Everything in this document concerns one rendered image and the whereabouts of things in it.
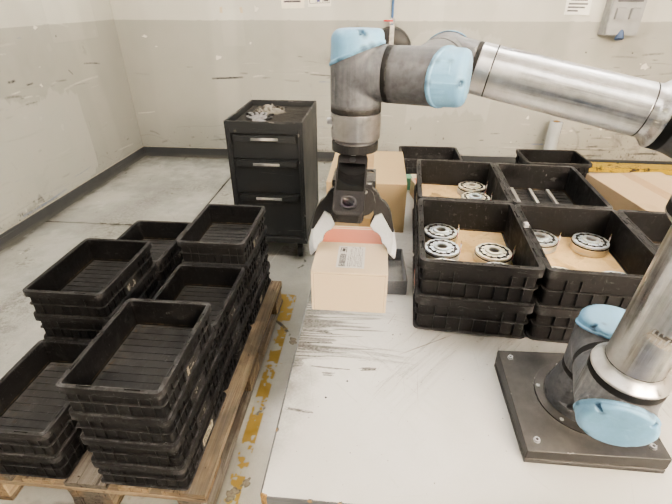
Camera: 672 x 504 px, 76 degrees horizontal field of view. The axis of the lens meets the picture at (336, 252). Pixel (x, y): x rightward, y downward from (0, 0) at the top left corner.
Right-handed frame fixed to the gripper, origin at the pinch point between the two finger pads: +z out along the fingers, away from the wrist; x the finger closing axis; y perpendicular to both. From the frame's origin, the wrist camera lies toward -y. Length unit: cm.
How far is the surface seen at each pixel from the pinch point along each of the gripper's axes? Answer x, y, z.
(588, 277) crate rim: -55, 26, 18
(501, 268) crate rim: -34.8, 27.4, 17.2
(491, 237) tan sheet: -41, 62, 27
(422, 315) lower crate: -17.8, 29.7, 34.6
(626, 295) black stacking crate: -65, 27, 23
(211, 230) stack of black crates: 77, 121, 60
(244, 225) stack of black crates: 62, 128, 60
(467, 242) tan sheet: -33, 58, 27
